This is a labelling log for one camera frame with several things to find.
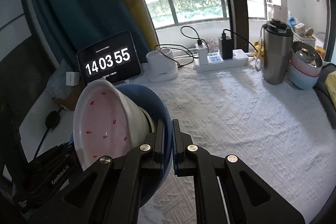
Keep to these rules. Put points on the dark blue bowl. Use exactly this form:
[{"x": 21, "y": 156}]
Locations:
[{"x": 152, "y": 103}]

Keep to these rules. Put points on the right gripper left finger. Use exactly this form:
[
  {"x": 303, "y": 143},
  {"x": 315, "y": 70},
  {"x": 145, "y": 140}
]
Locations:
[{"x": 109, "y": 191}]

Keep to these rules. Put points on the tablet showing clock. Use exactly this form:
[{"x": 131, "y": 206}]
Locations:
[{"x": 114, "y": 58}]

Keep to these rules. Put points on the black charger block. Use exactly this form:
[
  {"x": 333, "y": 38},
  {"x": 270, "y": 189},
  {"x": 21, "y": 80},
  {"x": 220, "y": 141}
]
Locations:
[{"x": 226, "y": 47}]

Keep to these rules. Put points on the light blue bowl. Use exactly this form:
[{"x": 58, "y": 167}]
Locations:
[{"x": 300, "y": 79}]

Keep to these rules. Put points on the cardboard box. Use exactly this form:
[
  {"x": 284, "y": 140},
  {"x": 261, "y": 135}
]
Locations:
[{"x": 71, "y": 101}]

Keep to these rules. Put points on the white textured tablecloth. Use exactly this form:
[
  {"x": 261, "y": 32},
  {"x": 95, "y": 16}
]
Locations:
[{"x": 280, "y": 132}]

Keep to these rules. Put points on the yellow tin can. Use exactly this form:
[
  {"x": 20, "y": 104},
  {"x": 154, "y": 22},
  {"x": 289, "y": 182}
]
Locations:
[{"x": 321, "y": 51}]

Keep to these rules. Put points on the white charger plug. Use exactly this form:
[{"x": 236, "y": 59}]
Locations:
[{"x": 202, "y": 51}]

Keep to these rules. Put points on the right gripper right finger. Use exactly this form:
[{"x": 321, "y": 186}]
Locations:
[{"x": 226, "y": 189}]

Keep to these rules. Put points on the stainless steel tumbler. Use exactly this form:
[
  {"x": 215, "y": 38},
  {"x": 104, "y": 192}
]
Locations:
[{"x": 277, "y": 40}]

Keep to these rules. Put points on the teal curtain left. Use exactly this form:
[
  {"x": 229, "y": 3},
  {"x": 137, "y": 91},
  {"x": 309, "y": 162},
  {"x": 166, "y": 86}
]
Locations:
[{"x": 72, "y": 25}]

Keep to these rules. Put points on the pink strawberry bowl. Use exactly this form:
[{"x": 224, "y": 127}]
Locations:
[{"x": 106, "y": 122}]

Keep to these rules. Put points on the white storage basket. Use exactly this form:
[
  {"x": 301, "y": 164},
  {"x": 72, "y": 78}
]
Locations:
[{"x": 309, "y": 41}]

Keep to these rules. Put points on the small white box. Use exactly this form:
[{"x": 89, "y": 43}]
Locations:
[{"x": 72, "y": 78}]

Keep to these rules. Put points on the yellow tissue pack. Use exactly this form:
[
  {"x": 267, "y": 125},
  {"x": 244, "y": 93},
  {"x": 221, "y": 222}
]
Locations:
[{"x": 330, "y": 84}]

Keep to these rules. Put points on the white power strip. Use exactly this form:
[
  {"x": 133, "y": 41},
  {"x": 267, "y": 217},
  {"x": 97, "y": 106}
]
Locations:
[{"x": 215, "y": 61}]

